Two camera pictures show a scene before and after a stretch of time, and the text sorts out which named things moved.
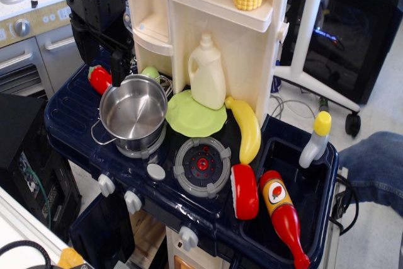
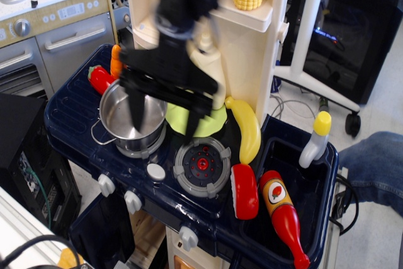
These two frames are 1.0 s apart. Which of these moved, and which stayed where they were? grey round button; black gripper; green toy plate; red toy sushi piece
Moved: black gripper
Stayed: green toy plate; red toy sushi piece; grey round button
